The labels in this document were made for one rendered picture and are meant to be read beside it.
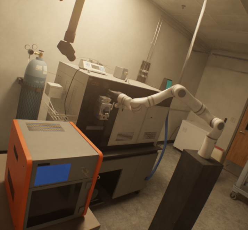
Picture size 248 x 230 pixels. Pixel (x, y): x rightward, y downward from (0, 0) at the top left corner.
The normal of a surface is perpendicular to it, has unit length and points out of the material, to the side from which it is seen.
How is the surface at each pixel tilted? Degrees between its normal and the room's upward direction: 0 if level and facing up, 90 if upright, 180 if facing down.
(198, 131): 90
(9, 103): 90
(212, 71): 90
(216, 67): 90
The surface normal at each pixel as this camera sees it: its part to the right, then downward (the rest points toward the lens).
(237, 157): -0.72, -0.11
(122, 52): 0.63, 0.32
